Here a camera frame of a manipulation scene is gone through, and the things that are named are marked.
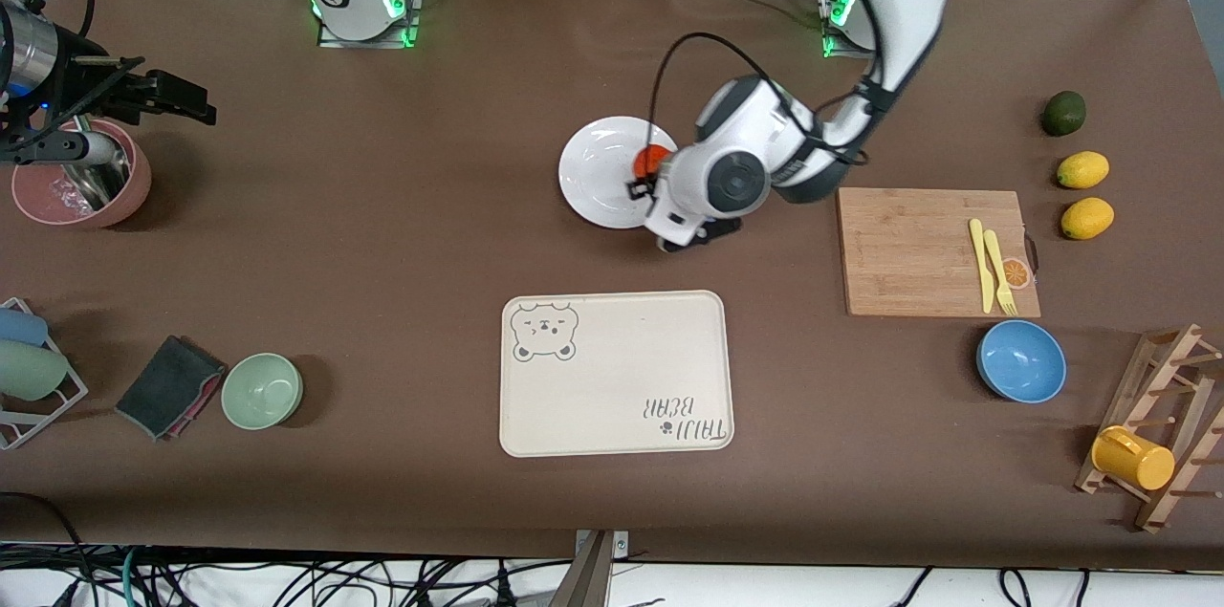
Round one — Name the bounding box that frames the white round plate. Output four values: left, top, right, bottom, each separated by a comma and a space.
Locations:
558, 116, 684, 230

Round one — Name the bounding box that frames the metal scoop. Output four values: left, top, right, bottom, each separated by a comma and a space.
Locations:
62, 134, 133, 211

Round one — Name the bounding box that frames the pink bowl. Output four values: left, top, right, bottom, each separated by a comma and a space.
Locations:
11, 118, 152, 228

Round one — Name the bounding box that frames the cream bear print tray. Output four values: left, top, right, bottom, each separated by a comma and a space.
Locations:
499, 290, 735, 459

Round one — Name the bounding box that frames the pale blue cup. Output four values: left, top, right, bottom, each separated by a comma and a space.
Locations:
0, 307, 49, 348

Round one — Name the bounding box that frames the bamboo cutting board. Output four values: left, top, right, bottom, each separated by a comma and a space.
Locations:
837, 187, 1041, 318

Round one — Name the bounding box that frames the pale green cup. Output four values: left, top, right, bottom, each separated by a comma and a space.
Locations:
0, 340, 70, 401

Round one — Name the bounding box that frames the dark grey folded cloth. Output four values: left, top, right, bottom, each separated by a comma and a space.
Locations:
115, 335, 228, 442

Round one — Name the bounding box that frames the pale green bowl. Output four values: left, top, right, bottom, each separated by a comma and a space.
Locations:
221, 353, 304, 431

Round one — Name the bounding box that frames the yellow plastic knife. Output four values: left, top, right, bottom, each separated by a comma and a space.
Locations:
969, 218, 996, 314

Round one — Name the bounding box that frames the yellow plastic fork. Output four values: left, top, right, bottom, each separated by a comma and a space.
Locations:
984, 229, 1018, 316

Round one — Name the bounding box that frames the dark aluminium table leg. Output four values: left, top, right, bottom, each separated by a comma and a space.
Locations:
548, 531, 615, 607

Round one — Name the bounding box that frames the blue bowl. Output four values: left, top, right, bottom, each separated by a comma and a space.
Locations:
976, 319, 1068, 404

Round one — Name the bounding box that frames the dark green avocado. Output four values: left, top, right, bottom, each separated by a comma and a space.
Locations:
1040, 91, 1087, 138

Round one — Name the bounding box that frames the yellow lemon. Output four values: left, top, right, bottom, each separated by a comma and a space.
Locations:
1060, 197, 1116, 241
1057, 151, 1111, 190

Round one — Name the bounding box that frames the yellow mug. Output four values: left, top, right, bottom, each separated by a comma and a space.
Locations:
1091, 425, 1176, 492

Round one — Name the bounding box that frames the wooden cup rack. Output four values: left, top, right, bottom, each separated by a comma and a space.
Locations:
1074, 324, 1224, 533

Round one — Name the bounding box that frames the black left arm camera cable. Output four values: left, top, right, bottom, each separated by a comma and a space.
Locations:
648, 33, 799, 159

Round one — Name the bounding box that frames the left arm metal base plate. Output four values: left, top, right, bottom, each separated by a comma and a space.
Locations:
820, 0, 881, 61

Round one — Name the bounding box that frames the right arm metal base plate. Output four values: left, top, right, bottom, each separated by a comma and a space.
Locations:
317, 0, 422, 50

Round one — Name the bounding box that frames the white wire cup rack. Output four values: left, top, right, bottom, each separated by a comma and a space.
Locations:
0, 297, 89, 451

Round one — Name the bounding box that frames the metal table bracket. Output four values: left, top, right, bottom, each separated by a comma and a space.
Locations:
574, 529, 630, 558

